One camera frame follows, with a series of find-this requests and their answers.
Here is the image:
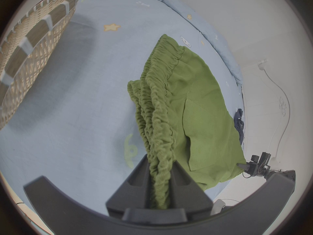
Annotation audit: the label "bed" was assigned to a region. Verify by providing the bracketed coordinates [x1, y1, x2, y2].
[0, 0, 309, 220]

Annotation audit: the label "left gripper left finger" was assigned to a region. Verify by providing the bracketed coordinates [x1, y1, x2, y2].
[106, 155, 150, 220]

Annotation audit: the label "round woven basket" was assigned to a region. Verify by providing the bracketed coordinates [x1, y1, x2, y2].
[0, 0, 80, 132]

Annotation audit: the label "green shorts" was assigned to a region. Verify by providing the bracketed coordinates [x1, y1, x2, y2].
[127, 34, 247, 210]

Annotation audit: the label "dark blue garment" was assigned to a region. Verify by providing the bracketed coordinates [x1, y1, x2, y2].
[233, 108, 245, 147]

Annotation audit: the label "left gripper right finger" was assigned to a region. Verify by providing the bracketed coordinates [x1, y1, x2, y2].
[170, 161, 214, 220]

